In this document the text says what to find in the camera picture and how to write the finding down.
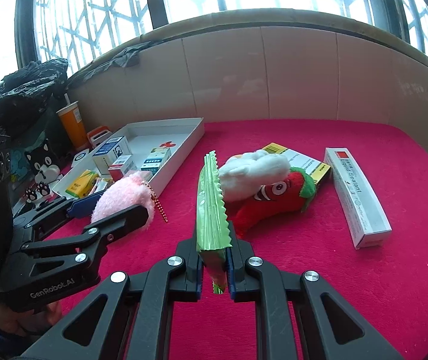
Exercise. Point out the black plastic bag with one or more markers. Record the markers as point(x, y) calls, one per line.
point(22, 90)

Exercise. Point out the green snack packet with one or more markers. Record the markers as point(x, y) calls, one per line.
point(210, 210)

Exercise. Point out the white cardboard tray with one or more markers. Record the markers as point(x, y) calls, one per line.
point(150, 133)

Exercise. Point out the dark green printed bag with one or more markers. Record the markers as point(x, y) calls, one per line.
point(22, 146)

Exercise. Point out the magenta table cloth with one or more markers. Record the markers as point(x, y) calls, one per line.
point(348, 288)

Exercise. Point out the white plush toy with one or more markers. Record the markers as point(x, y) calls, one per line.
point(251, 172)

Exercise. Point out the white red blue medicine box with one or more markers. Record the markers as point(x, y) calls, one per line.
point(120, 167)

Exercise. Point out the black white cat figure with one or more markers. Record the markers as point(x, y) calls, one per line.
point(43, 165)

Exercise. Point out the person's left hand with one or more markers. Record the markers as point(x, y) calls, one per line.
point(15, 322)

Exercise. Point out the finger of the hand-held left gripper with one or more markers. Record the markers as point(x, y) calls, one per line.
point(82, 206)
point(124, 219)

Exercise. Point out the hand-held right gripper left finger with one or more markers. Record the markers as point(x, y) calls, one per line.
point(199, 281)

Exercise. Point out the white round-button device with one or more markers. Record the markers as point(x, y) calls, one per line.
point(82, 157)

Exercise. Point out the red pepper plush toy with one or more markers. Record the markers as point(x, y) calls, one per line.
point(274, 198)

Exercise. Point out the long white sealant box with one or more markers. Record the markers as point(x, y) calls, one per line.
point(356, 195)

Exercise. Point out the brown cardboard barrier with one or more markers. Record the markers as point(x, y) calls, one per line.
point(292, 71)

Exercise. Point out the small blue white medicine box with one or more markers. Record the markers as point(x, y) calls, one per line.
point(154, 159)

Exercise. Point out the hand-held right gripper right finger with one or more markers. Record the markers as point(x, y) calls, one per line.
point(230, 277)

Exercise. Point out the white orange power bank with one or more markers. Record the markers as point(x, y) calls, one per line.
point(99, 135)

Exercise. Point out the grey cloth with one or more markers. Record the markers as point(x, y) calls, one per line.
point(125, 58)

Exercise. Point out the pink plush toy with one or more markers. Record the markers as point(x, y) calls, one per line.
point(124, 191)

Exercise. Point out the orange drink cup with straw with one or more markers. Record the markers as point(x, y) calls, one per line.
point(73, 123)

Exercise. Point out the yellow black box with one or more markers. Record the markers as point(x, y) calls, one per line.
point(304, 163)

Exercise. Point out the yellow tissue pack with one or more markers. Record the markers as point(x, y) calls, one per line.
point(80, 183)

